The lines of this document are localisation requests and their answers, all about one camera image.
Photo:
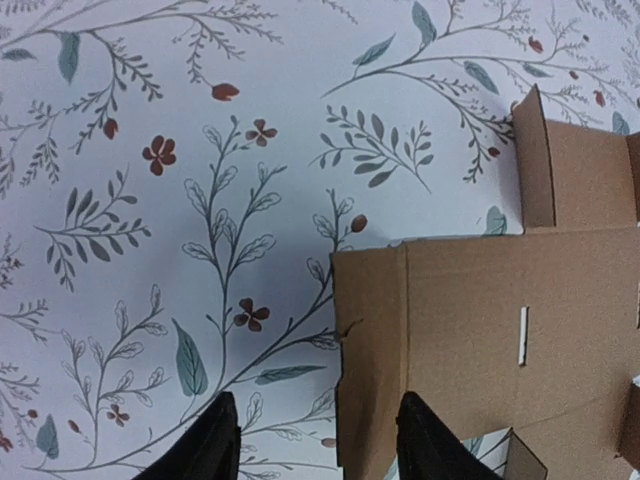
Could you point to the brown cardboard box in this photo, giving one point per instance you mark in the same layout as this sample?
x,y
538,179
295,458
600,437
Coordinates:
x,y
525,346

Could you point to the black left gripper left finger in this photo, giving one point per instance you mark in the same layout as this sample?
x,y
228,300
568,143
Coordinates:
x,y
208,450

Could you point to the floral patterned table mat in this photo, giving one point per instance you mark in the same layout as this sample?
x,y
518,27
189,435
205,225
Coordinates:
x,y
176,175

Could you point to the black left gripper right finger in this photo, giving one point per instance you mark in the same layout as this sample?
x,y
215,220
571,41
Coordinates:
x,y
428,450

